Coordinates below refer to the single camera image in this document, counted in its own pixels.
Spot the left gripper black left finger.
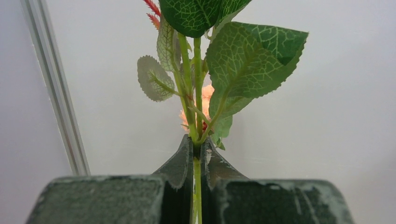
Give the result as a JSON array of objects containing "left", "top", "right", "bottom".
[{"left": 27, "top": 135, "right": 193, "bottom": 224}]

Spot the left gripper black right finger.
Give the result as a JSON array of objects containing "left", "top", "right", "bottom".
[{"left": 200, "top": 139, "right": 354, "bottom": 224}]

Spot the pink rose stem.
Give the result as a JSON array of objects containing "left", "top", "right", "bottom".
[{"left": 137, "top": 0, "right": 309, "bottom": 224}]

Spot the aluminium frame corner post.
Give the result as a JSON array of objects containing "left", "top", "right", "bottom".
[{"left": 21, "top": 0, "right": 91, "bottom": 175}]

